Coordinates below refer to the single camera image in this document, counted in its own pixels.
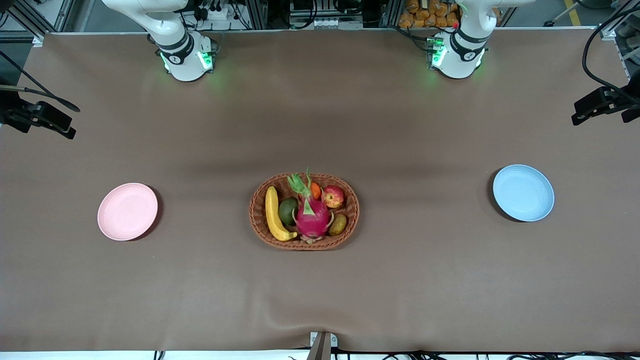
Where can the blue round plate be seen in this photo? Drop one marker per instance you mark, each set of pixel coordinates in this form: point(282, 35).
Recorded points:
point(523, 193)

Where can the white power strip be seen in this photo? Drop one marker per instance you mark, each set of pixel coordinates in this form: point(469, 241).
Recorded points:
point(220, 12)

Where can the green avocado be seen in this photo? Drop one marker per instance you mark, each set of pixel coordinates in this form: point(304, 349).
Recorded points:
point(287, 211)

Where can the brown green kiwi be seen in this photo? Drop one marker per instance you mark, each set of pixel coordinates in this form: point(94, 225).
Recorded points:
point(337, 225)

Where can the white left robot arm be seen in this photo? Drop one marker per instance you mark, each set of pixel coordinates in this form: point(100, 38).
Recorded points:
point(457, 62)

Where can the oval wicker basket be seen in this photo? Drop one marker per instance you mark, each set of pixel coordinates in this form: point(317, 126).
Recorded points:
point(350, 215)

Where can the pink dragon fruit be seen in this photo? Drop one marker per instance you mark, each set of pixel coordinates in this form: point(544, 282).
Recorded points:
point(312, 221)

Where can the yellow banana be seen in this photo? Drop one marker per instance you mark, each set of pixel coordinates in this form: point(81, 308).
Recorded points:
point(272, 215)

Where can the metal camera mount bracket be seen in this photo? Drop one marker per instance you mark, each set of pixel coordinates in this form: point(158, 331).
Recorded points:
point(320, 347)

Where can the bag of orange items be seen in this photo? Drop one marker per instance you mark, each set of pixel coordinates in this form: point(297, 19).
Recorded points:
point(425, 15)

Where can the table cover cloth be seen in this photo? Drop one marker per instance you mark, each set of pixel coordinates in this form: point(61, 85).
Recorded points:
point(320, 290)

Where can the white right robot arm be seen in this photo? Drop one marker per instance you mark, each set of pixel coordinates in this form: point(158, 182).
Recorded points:
point(185, 65)

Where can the red yellow apple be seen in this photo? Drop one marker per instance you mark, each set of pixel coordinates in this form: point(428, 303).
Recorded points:
point(333, 197)

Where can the pink round plate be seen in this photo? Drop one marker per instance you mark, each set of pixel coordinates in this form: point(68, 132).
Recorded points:
point(127, 211)

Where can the small orange carrot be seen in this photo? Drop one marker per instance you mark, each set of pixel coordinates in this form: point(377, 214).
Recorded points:
point(316, 191)

